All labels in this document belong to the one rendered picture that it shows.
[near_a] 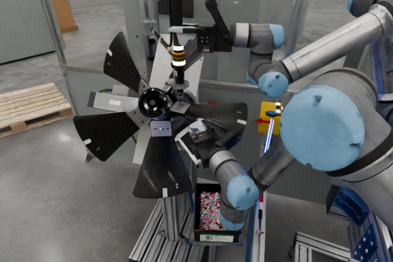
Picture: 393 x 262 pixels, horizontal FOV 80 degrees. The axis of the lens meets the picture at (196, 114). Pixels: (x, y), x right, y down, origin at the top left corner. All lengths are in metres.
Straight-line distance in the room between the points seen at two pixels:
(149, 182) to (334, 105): 0.70
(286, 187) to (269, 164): 1.45
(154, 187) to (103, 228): 1.20
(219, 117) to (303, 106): 0.54
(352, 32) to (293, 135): 0.43
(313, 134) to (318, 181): 1.70
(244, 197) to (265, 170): 0.13
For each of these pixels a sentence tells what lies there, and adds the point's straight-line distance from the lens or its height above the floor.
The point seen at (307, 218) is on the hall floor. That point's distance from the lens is 2.18.
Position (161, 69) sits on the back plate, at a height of 1.21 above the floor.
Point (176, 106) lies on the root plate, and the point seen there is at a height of 1.19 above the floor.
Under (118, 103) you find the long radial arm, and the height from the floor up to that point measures 1.11.
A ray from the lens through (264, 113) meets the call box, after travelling 1.15.
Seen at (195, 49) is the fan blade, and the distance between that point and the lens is 0.97.
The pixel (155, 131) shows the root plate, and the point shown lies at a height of 1.11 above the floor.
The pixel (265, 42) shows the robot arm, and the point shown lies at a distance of 0.79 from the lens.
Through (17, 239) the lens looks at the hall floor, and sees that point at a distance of 2.31.
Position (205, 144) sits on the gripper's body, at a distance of 0.72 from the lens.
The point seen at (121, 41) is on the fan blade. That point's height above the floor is 1.40.
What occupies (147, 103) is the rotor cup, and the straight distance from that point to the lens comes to 0.91.
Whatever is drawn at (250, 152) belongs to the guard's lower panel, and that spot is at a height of 0.44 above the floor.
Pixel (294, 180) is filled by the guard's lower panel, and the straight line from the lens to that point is 2.06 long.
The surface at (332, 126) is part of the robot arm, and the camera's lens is 0.37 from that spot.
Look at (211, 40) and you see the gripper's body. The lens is 0.78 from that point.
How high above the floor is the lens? 1.65
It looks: 31 degrees down
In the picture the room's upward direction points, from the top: straight up
